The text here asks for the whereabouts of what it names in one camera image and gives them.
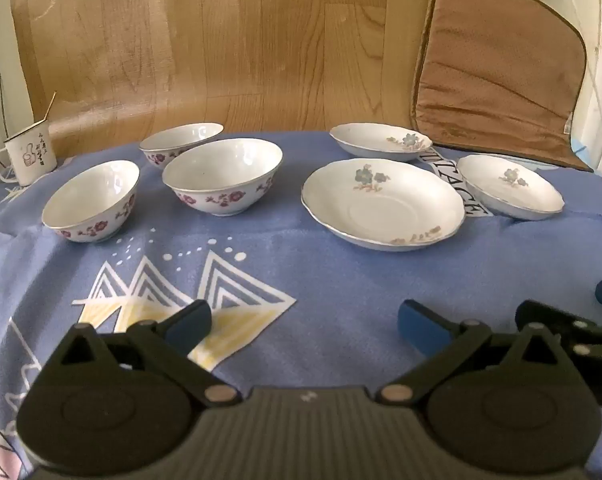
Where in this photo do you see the large red-flowered white bowl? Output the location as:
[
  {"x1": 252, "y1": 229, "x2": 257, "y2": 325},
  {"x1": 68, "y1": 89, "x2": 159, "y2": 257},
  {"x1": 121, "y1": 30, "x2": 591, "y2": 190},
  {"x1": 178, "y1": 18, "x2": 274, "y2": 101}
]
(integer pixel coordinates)
[{"x1": 161, "y1": 137, "x2": 284, "y2": 218}]

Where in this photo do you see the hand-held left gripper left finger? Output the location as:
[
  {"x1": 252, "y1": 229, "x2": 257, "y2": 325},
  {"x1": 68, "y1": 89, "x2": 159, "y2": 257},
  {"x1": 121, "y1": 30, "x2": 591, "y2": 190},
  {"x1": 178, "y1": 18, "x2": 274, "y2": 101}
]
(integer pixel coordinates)
[{"x1": 48, "y1": 300, "x2": 243, "y2": 408}]

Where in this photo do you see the blue printed tablecloth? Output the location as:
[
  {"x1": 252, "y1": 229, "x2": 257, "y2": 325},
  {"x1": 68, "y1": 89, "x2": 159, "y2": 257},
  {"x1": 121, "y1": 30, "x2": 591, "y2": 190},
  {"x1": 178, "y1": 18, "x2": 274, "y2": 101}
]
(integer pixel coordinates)
[{"x1": 0, "y1": 129, "x2": 602, "y2": 480}]

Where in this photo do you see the brown seat cushion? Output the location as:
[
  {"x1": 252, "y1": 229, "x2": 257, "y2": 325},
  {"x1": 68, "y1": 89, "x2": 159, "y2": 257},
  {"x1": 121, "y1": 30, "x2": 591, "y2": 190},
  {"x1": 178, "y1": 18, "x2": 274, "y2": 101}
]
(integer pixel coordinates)
[{"x1": 410, "y1": 0, "x2": 594, "y2": 173}]

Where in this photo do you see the white enamel mug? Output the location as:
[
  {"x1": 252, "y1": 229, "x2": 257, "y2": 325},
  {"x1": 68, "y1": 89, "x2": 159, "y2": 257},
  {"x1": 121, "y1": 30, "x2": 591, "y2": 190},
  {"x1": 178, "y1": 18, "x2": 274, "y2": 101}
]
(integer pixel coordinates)
[{"x1": 0, "y1": 121, "x2": 58, "y2": 188}]

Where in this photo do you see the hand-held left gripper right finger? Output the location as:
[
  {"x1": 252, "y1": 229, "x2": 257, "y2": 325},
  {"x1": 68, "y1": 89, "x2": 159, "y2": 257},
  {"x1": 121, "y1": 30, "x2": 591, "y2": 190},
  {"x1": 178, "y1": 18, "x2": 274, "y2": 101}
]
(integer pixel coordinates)
[{"x1": 377, "y1": 299, "x2": 577, "y2": 407}]

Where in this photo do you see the small red-flowered white bowl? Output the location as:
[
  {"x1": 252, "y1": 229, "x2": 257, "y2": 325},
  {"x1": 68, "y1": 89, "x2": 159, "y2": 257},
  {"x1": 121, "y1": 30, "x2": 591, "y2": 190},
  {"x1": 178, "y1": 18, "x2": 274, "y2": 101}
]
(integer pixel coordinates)
[
  {"x1": 139, "y1": 122, "x2": 225, "y2": 168},
  {"x1": 41, "y1": 160, "x2": 140, "y2": 244}
]

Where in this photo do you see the small blue-flowered white plate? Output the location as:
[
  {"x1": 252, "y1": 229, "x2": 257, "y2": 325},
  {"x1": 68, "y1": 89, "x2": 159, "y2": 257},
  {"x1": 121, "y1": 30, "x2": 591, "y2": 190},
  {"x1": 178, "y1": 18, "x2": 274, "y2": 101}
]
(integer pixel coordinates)
[
  {"x1": 329, "y1": 122, "x2": 434, "y2": 163},
  {"x1": 456, "y1": 154, "x2": 566, "y2": 221}
]

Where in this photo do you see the large blue-flowered white plate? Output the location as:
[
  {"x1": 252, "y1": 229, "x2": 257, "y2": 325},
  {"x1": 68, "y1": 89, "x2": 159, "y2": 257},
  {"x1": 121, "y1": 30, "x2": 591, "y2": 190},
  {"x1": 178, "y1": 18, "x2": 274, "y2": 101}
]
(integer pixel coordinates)
[{"x1": 301, "y1": 158, "x2": 466, "y2": 251}]

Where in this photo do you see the wood-grain panel sheet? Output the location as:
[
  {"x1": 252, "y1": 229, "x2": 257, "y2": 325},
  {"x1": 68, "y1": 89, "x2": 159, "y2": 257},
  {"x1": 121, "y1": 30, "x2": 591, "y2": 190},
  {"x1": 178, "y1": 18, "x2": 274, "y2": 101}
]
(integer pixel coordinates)
[{"x1": 10, "y1": 0, "x2": 449, "y2": 157}]

